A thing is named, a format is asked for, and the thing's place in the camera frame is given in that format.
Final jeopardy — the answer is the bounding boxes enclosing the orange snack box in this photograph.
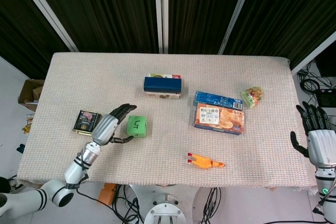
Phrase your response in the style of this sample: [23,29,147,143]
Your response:
[193,102,245,136]

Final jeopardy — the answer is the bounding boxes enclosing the black monitor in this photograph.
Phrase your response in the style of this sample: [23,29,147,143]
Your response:
[314,49,336,77]

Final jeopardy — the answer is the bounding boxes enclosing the white printed snack box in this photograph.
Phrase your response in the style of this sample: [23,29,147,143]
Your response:
[145,73,182,100]

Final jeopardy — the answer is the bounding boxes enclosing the green cube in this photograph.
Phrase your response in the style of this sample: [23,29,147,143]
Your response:
[127,115,148,138]

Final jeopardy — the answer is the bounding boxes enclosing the white silver robot base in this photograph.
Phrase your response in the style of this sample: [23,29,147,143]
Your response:
[128,184,208,224]

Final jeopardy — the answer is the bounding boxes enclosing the white partition post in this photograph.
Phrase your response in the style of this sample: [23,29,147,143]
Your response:
[13,0,79,52]
[217,0,258,55]
[153,0,170,54]
[290,31,336,75]

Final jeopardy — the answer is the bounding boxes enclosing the orange plastic object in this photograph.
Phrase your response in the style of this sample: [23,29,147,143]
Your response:
[97,183,118,207]

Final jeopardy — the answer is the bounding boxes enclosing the yellow rubber chicken toy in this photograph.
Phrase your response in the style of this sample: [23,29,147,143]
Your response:
[187,152,226,169]

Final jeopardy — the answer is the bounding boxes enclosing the dark ribbed partition panel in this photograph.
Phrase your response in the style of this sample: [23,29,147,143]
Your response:
[0,0,77,79]
[167,0,250,55]
[225,0,336,70]
[27,0,160,54]

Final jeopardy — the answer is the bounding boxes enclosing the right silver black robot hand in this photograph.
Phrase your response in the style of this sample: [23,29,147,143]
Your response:
[290,101,336,168]

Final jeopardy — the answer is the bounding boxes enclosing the long blue cookie box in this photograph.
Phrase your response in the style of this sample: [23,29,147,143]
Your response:
[193,90,244,110]

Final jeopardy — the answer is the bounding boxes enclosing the dark blue box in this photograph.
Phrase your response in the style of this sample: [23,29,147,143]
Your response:
[143,76,183,95]

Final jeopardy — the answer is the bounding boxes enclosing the tangled black floor cables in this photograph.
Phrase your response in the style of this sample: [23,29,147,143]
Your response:
[298,61,336,109]

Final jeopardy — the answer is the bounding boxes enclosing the black gold meat can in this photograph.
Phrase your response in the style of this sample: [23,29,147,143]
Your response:
[72,110,102,136]

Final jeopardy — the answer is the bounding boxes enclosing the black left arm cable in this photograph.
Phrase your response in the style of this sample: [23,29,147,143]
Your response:
[76,189,127,222]

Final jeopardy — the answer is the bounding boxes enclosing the brown cardboard box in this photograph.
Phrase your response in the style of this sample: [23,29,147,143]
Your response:
[17,79,45,112]

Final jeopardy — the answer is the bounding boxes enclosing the black cable bundle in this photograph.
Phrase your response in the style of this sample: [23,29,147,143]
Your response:
[201,186,222,224]
[112,184,144,224]

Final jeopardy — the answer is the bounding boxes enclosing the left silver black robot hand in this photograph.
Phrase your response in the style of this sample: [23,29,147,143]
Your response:
[91,103,138,146]

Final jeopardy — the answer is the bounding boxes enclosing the green snack packet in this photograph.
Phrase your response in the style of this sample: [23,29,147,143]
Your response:
[240,86,265,109]

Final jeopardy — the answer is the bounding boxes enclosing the yellow floor scrap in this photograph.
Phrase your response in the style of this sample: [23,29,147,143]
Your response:
[22,115,35,134]

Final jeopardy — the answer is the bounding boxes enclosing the beige woven tablecloth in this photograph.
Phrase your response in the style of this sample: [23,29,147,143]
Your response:
[17,52,317,189]

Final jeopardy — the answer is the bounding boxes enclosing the black flat device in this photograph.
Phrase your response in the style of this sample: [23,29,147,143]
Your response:
[316,90,336,109]

